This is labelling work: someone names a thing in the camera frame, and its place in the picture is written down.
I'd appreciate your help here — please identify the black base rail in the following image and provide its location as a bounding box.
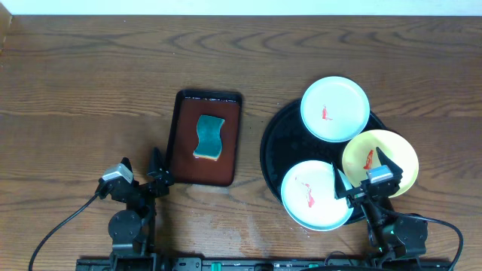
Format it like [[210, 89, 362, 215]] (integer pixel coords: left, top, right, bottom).
[[75, 257, 450, 271]]

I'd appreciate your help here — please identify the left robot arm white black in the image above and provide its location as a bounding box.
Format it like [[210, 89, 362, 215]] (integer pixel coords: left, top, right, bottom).
[[96, 148, 174, 271]]

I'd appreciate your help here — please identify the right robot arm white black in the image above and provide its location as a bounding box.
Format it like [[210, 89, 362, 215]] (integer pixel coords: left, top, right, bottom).
[[331, 148, 428, 268]]

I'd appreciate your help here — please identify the green yellow sponge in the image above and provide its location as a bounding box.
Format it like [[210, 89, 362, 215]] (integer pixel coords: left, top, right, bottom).
[[193, 114, 225, 161]]

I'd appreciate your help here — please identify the black rectangular water tray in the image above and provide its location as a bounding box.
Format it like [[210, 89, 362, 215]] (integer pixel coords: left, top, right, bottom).
[[166, 89, 243, 187]]

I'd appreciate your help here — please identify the round black tray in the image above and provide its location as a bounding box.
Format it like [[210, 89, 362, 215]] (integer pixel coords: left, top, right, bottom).
[[260, 99, 390, 226]]

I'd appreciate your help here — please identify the light blue plate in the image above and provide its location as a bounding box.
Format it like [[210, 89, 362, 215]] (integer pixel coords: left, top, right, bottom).
[[280, 160, 354, 231], [300, 76, 371, 143]]

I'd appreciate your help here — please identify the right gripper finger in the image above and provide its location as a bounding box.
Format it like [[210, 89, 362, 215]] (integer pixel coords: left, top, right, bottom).
[[331, 162, 349, 199], [376, 147, 403, 176]]

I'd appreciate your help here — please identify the yellow plate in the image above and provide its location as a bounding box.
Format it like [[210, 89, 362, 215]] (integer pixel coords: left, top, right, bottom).
[[342, 129, 419, 198]]

